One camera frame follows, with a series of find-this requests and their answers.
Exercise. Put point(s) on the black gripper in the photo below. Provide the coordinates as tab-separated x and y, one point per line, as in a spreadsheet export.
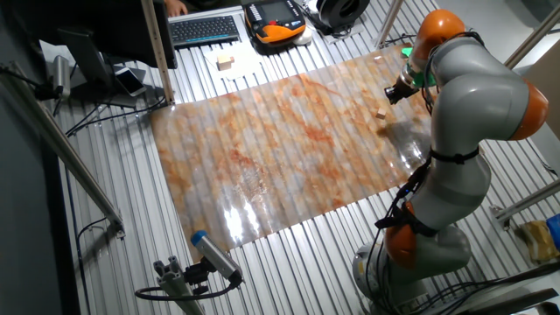
402	91

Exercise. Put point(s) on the small wooden block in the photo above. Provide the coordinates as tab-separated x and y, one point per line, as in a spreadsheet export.
381	114

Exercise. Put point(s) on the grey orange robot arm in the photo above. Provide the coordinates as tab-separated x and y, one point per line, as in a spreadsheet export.
481	100

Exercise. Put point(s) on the large wooden block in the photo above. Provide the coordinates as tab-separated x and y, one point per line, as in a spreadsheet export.
225	62

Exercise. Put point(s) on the person hand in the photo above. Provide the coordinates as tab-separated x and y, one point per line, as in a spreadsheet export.
176	8

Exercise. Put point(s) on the white computer mouse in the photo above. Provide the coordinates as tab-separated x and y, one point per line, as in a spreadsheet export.
303	37

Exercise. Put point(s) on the orange black teach pendant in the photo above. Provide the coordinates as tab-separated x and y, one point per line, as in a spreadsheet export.
273	22

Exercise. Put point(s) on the orange marble pattern mat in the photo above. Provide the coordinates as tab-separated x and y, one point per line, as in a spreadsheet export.
262	153

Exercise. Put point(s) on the white paper sheets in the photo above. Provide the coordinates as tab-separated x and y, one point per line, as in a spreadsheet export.
247	65

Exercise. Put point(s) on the brown cardboard panel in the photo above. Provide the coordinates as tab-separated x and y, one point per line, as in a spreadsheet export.
547	83

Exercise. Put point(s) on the black keyboard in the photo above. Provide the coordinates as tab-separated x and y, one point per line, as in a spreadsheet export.
203	30

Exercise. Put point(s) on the yellow bag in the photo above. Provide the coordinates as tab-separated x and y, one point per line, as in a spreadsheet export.
540	240

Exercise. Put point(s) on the blue bag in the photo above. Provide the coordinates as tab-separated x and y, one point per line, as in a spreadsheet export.
555	229

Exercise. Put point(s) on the white smartphone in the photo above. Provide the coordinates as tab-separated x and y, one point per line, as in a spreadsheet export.
130	81

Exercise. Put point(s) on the black computer monitor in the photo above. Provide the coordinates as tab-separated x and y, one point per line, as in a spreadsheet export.
109	30

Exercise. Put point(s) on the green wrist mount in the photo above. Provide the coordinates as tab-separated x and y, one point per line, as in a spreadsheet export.
422	79

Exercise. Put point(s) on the aluminium frame post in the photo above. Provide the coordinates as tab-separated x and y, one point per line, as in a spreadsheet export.
534	37
389	22

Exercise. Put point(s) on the short aluminium frame beam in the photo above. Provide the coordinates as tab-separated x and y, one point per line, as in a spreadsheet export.
529	201

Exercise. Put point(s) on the silver camera with blue end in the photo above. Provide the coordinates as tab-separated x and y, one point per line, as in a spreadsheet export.
216	256

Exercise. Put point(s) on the tan upright frame post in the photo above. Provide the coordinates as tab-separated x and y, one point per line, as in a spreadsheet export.
157	48

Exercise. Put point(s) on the black camera bracket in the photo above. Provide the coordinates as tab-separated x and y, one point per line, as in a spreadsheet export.
197	275

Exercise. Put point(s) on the aluminium profile camera stand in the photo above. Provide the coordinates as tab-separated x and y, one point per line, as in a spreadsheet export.
177	289

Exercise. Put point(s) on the silver cylinder camera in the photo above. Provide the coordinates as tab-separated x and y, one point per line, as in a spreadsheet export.
61	75

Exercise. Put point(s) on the long aluminium frame beam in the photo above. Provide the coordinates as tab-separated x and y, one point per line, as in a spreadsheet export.
65	153

